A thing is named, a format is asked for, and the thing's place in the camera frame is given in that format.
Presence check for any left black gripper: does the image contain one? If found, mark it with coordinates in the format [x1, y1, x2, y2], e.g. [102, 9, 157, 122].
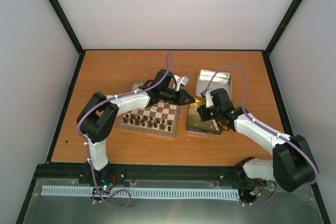
[161, 89, 195, 106]

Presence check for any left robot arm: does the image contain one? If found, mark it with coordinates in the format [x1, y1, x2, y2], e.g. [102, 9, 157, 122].
[76, 69, 195, 184]

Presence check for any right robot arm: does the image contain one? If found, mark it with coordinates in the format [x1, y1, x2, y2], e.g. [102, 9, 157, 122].
[197, 88, 319, 192]

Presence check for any wooden chess board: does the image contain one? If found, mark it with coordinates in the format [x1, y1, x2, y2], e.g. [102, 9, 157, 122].
[117, 80, 184, 139]

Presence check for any green lit circuit board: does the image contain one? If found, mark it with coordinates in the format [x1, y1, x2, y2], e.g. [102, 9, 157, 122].
[101, 175, 116, 190]

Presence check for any gold tin box base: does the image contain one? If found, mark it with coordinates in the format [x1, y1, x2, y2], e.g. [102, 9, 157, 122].
[186, 98, 223, 135]

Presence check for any silver tin lid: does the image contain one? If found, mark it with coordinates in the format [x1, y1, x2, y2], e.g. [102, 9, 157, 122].
[195, 69, 232, 99]

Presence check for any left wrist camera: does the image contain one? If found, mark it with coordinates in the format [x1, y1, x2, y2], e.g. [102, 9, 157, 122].
[174, 75, 189, 91]

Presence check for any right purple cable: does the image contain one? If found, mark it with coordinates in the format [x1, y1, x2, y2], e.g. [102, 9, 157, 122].
[203, 65, 320, 206]

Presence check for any purple cable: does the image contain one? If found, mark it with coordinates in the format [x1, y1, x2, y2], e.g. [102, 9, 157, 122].
[76, 53, 173, 208]
[203, 65, 320, 206]

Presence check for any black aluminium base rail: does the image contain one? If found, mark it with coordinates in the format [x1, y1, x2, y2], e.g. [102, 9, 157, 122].
[34, 163, 316, 190]

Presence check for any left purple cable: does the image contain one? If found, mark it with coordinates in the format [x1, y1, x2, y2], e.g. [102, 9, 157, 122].
[76, 53, 173, 208]

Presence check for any light blue cable duct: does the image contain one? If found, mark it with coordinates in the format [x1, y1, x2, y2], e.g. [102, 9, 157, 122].
[40, 185, 239, 201]

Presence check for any black frame post right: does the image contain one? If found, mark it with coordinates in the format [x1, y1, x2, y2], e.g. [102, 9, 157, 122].
[265, 0, 320, 56]

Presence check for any black frame post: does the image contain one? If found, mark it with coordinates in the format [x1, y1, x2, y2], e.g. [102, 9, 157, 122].
[33, 0, 85, 56]
[265, 0, 320, 56]

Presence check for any black frame post left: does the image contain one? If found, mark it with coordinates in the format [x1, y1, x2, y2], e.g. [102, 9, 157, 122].
[33, 0, 85, 56]

